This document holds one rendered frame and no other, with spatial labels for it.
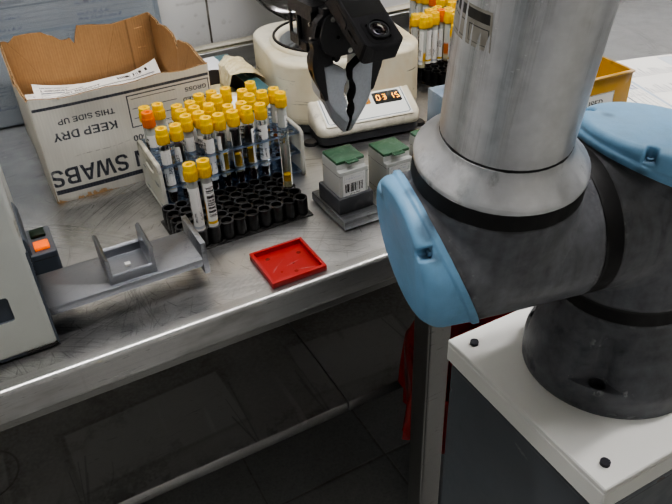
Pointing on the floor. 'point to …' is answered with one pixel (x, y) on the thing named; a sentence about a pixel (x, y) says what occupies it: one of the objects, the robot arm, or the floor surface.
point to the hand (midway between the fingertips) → (348, 123)
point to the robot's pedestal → (508, 460)
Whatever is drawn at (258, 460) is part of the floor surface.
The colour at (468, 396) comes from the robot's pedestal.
